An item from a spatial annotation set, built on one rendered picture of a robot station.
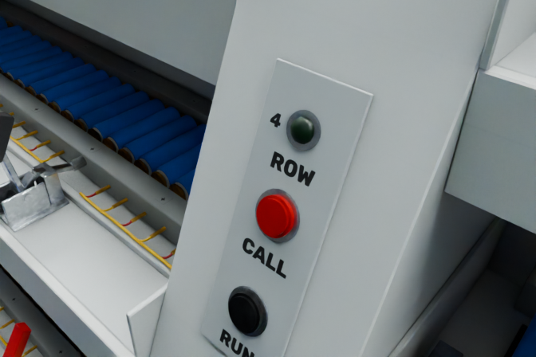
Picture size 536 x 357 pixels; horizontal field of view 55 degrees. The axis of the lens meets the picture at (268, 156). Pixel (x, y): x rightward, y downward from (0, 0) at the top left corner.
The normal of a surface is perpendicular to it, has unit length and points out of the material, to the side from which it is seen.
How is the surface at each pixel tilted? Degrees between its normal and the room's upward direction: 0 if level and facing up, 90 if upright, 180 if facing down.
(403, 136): 90
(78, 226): 22
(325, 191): 90
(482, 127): 112
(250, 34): 90
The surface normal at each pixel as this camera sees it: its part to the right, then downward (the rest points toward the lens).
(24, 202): 0.75, 0.40
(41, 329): 0.02, -0.82
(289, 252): -0.61, 0.09
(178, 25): -0.66, 0.42
